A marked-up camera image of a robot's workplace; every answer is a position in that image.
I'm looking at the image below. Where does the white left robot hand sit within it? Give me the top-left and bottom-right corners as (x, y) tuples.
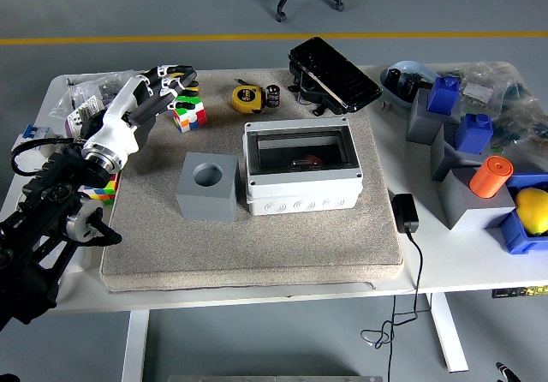
(83, 63), (200, 163)

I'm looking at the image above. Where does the table control panel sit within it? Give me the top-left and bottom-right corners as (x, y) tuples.
(491, 285), (548, 300)

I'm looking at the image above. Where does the black tool case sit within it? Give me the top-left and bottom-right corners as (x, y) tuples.
(287, 36), (383, 116)

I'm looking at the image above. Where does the clear bag of parts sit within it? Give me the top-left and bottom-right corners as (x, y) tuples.
(491, 94), (548, 173)
(49, 69), (146, 122)
(436, 60), (536, 109)

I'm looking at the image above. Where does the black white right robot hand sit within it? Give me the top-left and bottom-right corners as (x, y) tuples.
(495, 361), (521, 382)

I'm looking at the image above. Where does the black power adapter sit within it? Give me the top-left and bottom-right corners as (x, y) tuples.
(391, 193), (421, 234)

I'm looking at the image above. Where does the white table leg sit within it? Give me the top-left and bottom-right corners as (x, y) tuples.
(426, 292), (468, 373)
(122, 311), (151, 382)

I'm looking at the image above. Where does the grey holder block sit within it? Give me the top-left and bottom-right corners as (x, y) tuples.
(405, 88), (462, 146)
(430, 120), (493, 182)
(437, 165), (517, 231)

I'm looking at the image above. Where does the orange cylinder battery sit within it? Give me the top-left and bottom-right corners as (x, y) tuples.
(468, 155), (515, 199)
(295, 154), (325, 169)

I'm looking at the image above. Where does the white junction box with lid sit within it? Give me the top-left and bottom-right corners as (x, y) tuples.
(243, 116), (365, 217)

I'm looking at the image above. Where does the yellow lemon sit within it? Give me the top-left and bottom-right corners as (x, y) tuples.
(513, 187), (548, 236)

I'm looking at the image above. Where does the blue plastic bin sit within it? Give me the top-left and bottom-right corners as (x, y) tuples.
(497, 171), (548, 255)

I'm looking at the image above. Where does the black relay block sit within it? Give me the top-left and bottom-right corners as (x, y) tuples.
(384, 68), (406, 91)
(401, 75), (421, 100)

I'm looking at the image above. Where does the blue bottle-shaped block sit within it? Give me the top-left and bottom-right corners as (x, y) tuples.
(453, 112), (494, 155)
(426, 75), (462, 116)

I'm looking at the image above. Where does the light blue bowl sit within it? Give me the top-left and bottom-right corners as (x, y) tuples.
(379, 59), (440, 109)

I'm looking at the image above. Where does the grey block with round hole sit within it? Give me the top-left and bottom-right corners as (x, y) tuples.
(176, 151), (240, 223)

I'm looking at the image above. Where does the grey-brown mat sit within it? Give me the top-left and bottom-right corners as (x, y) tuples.
(99, 69), (406, 293)

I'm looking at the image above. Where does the colourful puzzle cube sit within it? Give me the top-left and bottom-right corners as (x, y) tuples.
(172, 94), (208, 134)
(79, 171), (119, 206)

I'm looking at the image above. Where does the black adapter cord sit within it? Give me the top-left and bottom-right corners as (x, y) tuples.
(360, 230), (432, 382)

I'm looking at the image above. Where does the white purple breaker module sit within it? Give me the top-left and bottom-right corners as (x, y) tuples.
(63, 94), (106, 141)

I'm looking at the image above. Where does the white blue circuit breaker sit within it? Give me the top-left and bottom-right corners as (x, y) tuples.
(11, 123), (57, 156)

